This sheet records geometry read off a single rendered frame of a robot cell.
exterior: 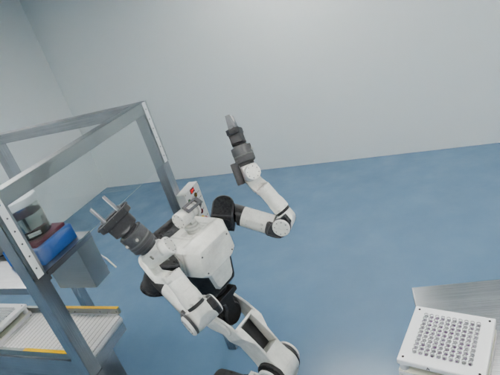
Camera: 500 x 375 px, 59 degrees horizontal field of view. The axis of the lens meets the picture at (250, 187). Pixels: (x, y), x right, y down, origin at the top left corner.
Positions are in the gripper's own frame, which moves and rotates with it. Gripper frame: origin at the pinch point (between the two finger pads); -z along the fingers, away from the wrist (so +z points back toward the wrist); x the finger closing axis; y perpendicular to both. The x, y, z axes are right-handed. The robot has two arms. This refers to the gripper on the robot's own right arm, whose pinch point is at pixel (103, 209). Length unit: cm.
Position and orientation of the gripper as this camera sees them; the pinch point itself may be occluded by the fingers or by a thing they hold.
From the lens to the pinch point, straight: 145.8
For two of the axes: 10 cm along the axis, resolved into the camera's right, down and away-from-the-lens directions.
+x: 6.8, -7.2, 1.4
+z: 6.4, 6.8, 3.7
